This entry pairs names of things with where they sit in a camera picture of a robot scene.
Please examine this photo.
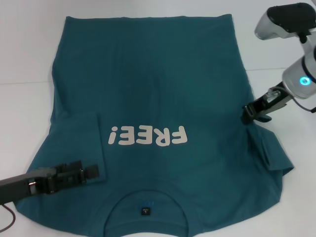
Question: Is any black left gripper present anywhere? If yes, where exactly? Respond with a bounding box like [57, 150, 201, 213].
[0, 159, 101, 206]

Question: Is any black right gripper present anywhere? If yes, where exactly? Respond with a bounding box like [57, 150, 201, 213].
[240, 82, 294, 125]

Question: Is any teal t-shirt with FREE print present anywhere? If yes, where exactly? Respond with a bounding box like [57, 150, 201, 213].
[16, 15, 294, 237]

